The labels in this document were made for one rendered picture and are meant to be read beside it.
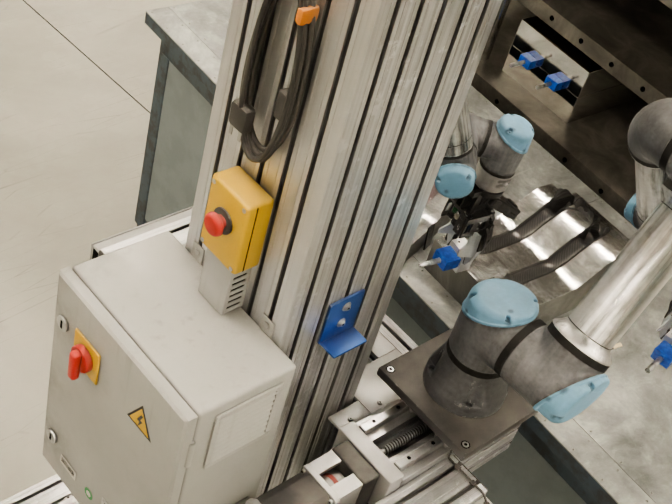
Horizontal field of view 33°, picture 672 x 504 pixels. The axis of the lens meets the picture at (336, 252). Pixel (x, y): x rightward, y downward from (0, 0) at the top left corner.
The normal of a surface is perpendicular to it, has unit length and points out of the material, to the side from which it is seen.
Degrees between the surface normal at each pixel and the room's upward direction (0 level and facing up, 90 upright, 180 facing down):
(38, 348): 0
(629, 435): 0
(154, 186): 90
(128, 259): 0
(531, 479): 90
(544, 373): 58
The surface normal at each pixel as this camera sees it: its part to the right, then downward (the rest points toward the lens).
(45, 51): 0.22, -0.72
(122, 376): -0.73, 0.32
